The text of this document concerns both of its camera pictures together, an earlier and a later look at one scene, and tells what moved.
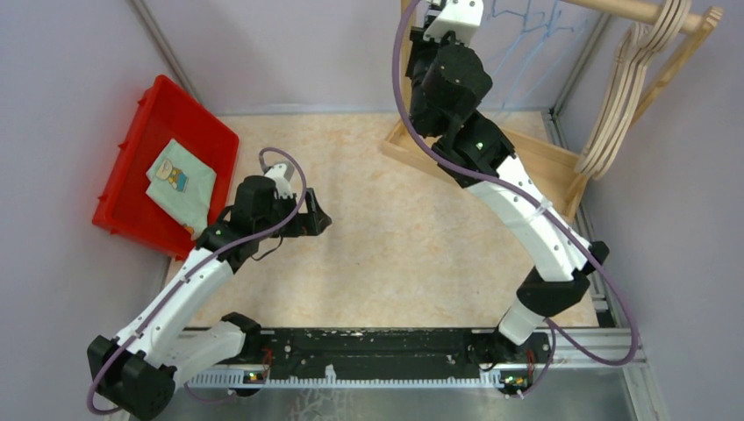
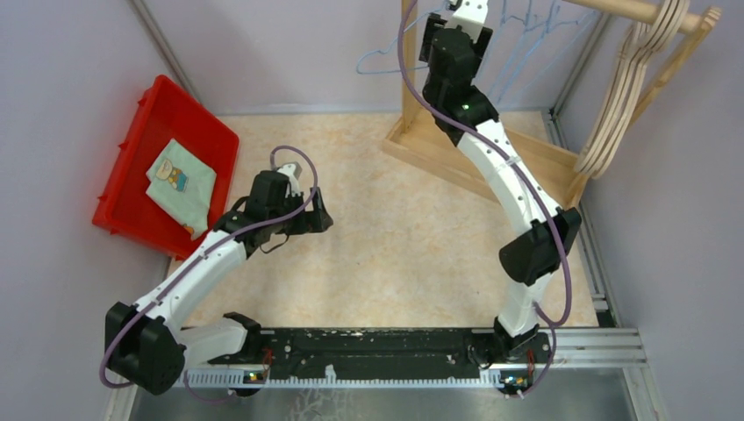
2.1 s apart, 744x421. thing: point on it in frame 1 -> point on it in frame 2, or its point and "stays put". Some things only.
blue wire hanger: x=512 y=12 -> x=497 y=46
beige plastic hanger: x=641 y=43 stays put
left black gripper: x=311 y=223 stays put
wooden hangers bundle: x=640 y=46 stays put
